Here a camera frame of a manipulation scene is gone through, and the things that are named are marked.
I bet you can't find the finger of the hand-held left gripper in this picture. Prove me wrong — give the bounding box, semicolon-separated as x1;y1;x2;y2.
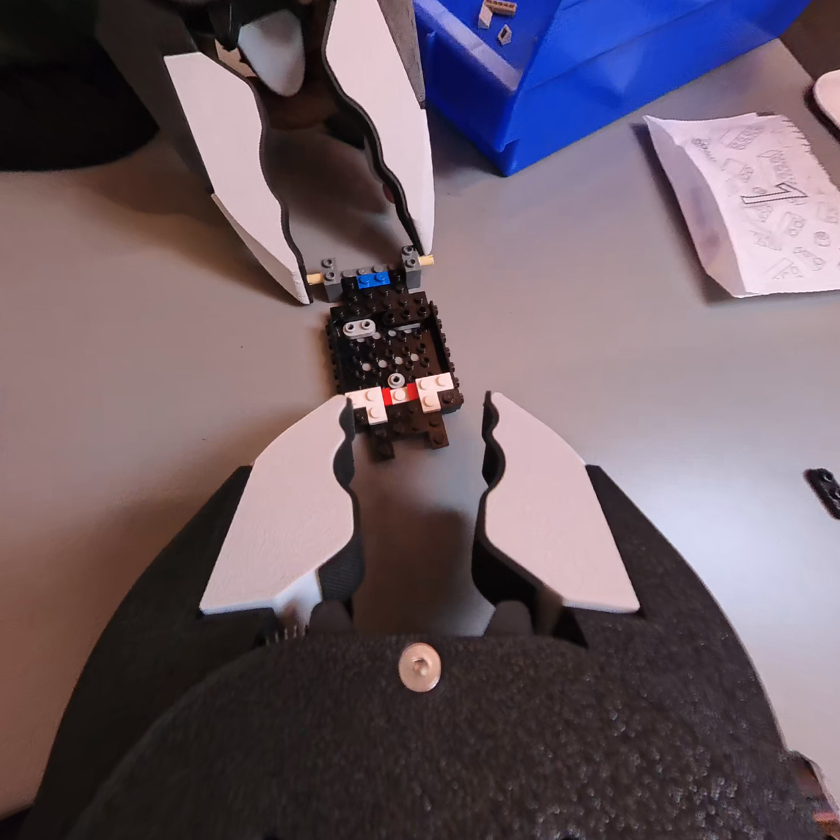
163;52;316;307
321;0;438;257

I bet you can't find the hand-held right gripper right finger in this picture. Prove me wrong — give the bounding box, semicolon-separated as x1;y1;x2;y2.
473;390;641;618

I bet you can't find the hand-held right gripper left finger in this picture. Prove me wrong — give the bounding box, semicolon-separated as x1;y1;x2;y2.
200;394;363;618

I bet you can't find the black lego car chassis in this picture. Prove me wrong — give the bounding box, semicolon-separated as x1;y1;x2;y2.
309;250;464;462

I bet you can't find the blue plastic bin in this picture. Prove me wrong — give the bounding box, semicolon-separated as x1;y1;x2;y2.
414;0;817;179

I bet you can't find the small black lego piece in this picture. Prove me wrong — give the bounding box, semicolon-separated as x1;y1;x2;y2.
805;466;840;517

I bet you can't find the white printed paper bag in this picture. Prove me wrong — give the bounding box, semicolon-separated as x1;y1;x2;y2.
644;113;840;300

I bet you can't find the white book stand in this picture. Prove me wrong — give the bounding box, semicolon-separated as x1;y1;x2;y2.
812;69;840;133

